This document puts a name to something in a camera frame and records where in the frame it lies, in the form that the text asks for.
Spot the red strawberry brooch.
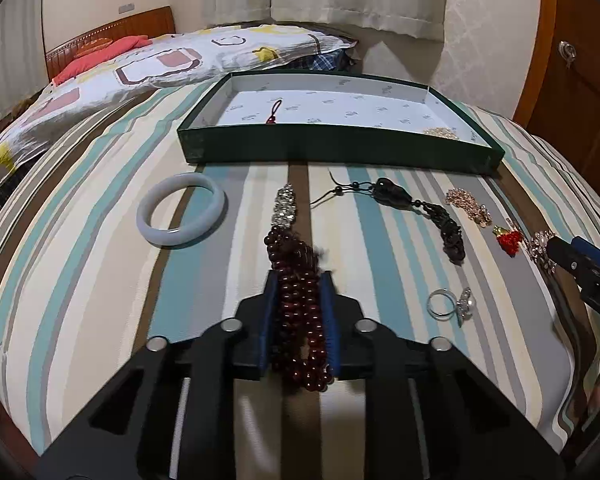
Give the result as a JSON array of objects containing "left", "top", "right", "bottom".
[{"left": 492, "top": 220, "right": 523, "bottom": 257}]

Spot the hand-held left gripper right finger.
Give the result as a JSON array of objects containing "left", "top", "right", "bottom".
[{"left": 320, "top": 270, "right": 566, "bottom": 480}]

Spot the black pendant with tassel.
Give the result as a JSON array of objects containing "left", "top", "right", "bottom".
[{"left": 310, "top": 170, "right": 467, "bottom": 266}]

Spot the wooden headboard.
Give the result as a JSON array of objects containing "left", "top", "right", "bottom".
[{"left": 45, "top": 6, "right": 176, "bottom": 83}]

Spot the silver crystal bracelet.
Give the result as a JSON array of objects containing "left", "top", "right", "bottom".
[{"left": 270, "top": 185, "right": 301, "bottom": 233}]

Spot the dark red bead bracelet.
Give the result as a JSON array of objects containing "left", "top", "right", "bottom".
[{"left": 262, "top": 225, "right": 338, "bottom": 391}]

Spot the pale jade bangle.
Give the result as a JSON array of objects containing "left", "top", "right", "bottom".
[{"left": 136, "top": 172, "right": 228, "bottom": 248}]

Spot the striped bed sheet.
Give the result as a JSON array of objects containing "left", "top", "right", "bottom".
[{"left": 0, "top": 77, "right": 600, "bottom": 461}]

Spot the red pink pillow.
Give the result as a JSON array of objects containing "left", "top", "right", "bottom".
[{"left": 52, "top": 35, "right": 151, "bottom": 85}]

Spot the rose gold chain bracelet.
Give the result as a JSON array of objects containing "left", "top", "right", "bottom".
[{"left": 445, "top": 187, "right": 493, "bottom": 228}]

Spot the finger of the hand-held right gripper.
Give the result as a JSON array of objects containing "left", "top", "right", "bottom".
[
  {"left": 546, "top": 236, "right": 600, "bottom": 288},
  {"left": 571, "top": 236, "right": 600, "bottom": 273}
]

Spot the silver ring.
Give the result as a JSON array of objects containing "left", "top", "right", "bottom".
[{"left": 426, "top": 287, "right": 476, "bottom": 328}]

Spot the blue plaid sheet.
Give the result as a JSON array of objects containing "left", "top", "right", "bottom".
[{"left": 292, "top": 35, "right": 361, "bottom": 73}]

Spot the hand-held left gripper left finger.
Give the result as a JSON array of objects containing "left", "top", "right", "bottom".
[{"left": 32, "top": 270, "right": 281, "bottom": 480}]

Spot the wooden door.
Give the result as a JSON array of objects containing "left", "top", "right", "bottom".
[{"left": 512, "top": 0, "right": 600, "bottom": 201}]

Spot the green cardboard box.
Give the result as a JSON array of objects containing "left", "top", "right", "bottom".
[{"left": 176, "top": 71, "right": 506, "bottom": 176}]

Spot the gold pearl brooch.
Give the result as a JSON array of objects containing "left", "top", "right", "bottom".
[{"left": 422, "top": 126, "right": 460, "bottom": 142}]

